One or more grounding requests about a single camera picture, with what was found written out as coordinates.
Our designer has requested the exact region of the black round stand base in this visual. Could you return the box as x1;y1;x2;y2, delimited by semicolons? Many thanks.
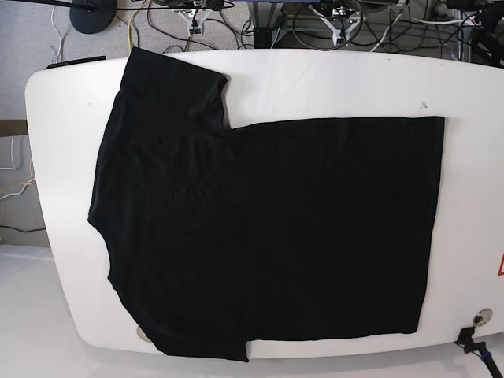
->
69;0;117;35

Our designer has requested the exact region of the black clamp with cable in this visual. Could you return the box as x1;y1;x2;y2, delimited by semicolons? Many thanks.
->
454;327;503;378

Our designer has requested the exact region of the black table leg bracket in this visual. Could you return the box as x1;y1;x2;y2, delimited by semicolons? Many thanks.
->
253;25;282;50

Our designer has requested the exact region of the black T-shirt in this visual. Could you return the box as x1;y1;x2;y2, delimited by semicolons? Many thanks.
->
88;48;445;361

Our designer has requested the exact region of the silver table grommet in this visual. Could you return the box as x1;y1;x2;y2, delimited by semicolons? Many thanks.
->
136;327;150;343
472;308;493;327

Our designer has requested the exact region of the silver table grommet right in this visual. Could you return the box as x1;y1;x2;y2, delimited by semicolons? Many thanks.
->
472;308;493;327

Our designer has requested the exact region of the red warning triangle sticker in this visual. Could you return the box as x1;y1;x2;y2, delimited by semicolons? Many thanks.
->
497;254;504;276

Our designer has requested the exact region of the white floor cable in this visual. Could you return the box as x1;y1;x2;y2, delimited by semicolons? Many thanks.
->
0;135;37;200

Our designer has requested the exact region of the silver table grommet left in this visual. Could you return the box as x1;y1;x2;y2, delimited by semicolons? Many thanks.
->
136;327;150;343

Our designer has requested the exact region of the yellow cable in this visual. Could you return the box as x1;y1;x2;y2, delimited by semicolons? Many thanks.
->
126;0;153;52

